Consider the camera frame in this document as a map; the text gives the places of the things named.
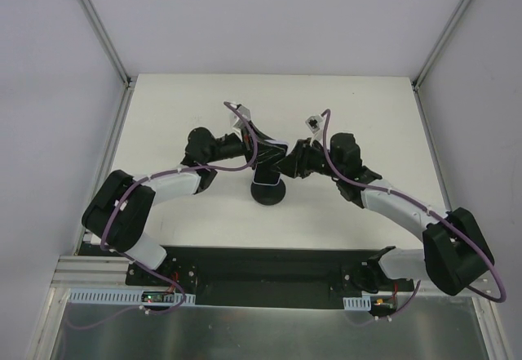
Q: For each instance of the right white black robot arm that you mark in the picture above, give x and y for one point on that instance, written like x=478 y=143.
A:
x=454 y=252

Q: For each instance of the aluminium frame post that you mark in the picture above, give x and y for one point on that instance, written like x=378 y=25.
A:
x=98 y=28
x=445 y=35

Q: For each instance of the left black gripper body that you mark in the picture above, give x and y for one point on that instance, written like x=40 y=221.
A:
x=253 y=146

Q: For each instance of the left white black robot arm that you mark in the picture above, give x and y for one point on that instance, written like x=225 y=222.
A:
x=118 y=212

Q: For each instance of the black phone stand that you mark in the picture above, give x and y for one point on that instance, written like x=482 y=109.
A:
x=268 y=195

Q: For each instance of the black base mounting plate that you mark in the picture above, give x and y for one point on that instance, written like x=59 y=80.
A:
x=265 y=278

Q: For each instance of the right white cable duct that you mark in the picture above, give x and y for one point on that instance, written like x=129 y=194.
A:
x=362 y=303

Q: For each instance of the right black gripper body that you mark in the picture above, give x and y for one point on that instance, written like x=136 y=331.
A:
x=306 y=158

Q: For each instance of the right aluminium frame post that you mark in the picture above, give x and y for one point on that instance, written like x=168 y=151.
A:
x=445 y=35

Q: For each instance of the white cable duct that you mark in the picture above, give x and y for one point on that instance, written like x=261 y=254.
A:
x=129 y=297
x=362 y=303

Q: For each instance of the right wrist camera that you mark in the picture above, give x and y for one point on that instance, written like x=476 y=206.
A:
x=316 y=125

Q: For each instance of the left white cable duct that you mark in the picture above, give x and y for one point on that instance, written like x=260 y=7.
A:
x=129 y=297

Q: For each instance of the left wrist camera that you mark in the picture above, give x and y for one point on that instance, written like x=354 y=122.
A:
x=239 y=118

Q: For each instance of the purple smartphone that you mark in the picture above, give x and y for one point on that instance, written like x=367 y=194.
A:
x=265 y=176

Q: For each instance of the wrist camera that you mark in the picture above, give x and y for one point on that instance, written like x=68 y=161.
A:
x=316 y=125
x=239 y=118

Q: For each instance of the left aluminium frame post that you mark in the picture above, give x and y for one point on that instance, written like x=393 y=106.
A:
x=98 y=28

